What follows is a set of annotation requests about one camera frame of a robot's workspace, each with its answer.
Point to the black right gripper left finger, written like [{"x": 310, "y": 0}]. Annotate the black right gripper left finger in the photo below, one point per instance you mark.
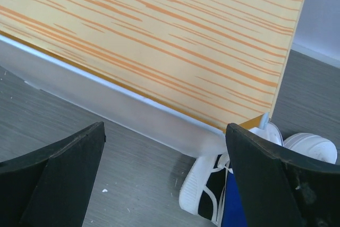
[{"x": 51, "y": 186}]

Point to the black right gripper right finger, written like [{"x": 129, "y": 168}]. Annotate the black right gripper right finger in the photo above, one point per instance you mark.
[{"x": 279, "y": 187}]

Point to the blue canvas sneaker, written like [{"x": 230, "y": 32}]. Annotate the blue canvas sneaker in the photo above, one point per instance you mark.
[{"x": 233, "y": 213}]

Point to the white leather sneaker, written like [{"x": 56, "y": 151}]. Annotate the white leather sneaker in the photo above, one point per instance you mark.
[
  {"x": 312, "y": 145},
  {"x": 270, "y": 133}
]

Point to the frosted white cabinet door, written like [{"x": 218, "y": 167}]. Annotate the frosted white cabinet door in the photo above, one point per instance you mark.
[{"x": 138, "y": 113}]

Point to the wood-grain shoe cabinet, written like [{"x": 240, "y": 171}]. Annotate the wood-grain shoe cabinet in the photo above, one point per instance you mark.
[{"x": 217, "y": 61}]

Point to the black white sneaker left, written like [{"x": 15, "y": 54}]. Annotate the black white sneaker left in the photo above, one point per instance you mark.
[{"x": 203, "y": 190}]

